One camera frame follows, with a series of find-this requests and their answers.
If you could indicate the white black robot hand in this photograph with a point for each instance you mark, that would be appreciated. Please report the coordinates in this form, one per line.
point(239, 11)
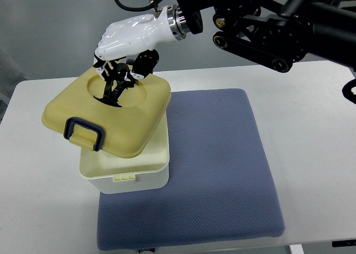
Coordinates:
point(135, 35)

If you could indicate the black lid handle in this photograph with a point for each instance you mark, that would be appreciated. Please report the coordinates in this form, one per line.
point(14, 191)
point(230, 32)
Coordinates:
point(117, 79)

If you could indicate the yellow box lid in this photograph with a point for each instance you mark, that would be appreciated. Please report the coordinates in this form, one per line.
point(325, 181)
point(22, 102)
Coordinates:
point(127, 128)

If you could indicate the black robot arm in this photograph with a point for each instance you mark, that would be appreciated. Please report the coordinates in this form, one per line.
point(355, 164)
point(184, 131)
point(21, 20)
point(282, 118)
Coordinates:
point(268, 33)

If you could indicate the white storage box base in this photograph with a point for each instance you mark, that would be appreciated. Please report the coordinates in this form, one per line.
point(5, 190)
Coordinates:
point(149, 170)

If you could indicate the front dark blue latch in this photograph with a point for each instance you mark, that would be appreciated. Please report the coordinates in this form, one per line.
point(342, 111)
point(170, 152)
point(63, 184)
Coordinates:
point(84, 133)

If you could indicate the blue-grey padded mat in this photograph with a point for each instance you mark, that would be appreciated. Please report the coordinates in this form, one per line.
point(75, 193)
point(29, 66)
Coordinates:
point(220, 187)

